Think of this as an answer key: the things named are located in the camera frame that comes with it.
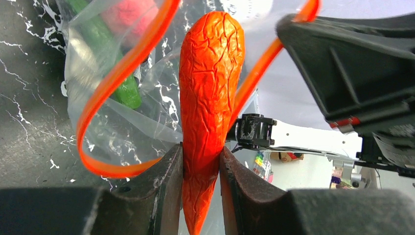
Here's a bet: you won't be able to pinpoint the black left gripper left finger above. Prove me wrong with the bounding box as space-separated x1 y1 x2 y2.
0 144 183 235

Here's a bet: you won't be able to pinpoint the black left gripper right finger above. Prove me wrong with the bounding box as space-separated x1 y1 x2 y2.
220 148 415 235

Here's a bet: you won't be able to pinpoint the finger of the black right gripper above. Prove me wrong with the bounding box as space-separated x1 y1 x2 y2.
276 13 415 128

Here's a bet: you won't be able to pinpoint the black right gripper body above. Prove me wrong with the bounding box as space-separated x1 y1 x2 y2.
356 123 415 178

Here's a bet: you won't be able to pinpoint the clear zip top bag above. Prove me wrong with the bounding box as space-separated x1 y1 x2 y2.
57 0 321 178

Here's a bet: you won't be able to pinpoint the red chili pepper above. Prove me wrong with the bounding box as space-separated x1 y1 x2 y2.
179 11 245 235

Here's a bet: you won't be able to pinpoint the short green pepper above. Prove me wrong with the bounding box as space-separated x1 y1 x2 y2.
66 0 141 109

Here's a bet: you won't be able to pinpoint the peach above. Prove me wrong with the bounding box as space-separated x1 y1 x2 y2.
100 0 159 47

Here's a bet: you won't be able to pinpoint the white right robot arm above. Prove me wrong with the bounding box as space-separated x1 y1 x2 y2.
227 13 415 181

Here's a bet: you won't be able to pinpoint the cardboard boxes in background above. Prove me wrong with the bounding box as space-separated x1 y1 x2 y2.
270 152 304 163

